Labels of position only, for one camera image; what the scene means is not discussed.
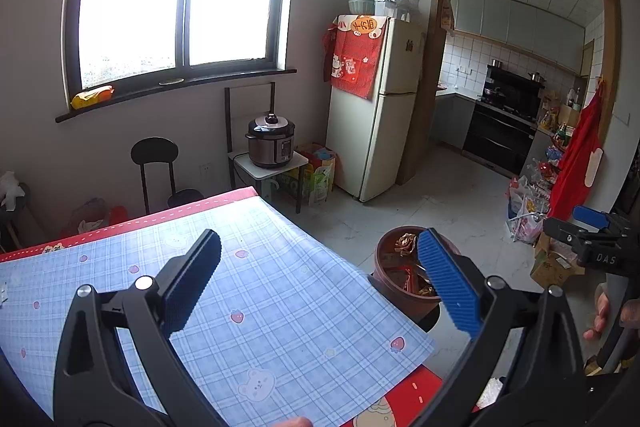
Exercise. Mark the black kitchen stove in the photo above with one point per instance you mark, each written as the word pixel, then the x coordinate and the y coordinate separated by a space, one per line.
pixel 504 121

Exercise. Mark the red peanut package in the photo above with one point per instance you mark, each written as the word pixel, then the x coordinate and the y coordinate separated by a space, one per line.
pixel 408 276

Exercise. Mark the yellow orange snack bag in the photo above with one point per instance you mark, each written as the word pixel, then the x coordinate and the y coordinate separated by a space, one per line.
pixel 88 98

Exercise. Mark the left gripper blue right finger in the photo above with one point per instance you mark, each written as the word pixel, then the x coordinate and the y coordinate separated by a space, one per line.
pixel 456 280

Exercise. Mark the cream refrigerator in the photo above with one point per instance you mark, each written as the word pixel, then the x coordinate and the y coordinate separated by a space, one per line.
pixel 369 136

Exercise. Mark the electric pressure cooker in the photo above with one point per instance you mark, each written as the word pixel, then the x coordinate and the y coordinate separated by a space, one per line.
pixel 270 141

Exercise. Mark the person right hand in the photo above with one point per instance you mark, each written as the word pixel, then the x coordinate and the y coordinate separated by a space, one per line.
pixel 629 316

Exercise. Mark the black framed window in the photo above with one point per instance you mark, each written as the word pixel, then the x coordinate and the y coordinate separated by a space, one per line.
pixel 180 1

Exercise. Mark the red apron hanging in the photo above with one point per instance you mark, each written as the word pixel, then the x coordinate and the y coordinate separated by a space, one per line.
pixel 570 189

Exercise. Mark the plastic bags on floor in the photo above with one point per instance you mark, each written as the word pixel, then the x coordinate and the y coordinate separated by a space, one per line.
pixel 529 201

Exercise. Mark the containers atop fridge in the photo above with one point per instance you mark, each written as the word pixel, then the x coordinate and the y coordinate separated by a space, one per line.
pixel 407 10

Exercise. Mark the blue plaid table cover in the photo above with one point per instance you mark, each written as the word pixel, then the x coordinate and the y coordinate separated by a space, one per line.
pixel 210 306

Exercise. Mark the brown plastic trash bucket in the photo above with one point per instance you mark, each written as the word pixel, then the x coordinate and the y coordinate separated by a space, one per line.
pixel 385 256

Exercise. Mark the brown paper bag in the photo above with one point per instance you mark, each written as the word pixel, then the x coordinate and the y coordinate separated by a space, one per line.
pixel 405 245

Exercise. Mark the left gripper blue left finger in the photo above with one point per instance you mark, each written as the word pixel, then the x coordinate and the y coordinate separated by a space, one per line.
pixel 183 279

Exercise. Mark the green yellow shopping bags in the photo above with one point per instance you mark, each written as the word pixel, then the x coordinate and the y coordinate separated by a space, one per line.
pixel 318 175

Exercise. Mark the cardboard box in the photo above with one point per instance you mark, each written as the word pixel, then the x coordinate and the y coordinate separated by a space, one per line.
pixel 554 263

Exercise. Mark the small white side table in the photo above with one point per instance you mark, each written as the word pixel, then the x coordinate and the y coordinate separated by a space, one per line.
pixel 241 161

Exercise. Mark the red cloth on fridge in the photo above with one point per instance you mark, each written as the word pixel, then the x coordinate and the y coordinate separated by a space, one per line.
pixel 352 48

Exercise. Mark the black round back chair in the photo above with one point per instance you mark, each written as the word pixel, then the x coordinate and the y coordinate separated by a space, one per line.
pixel 155 158

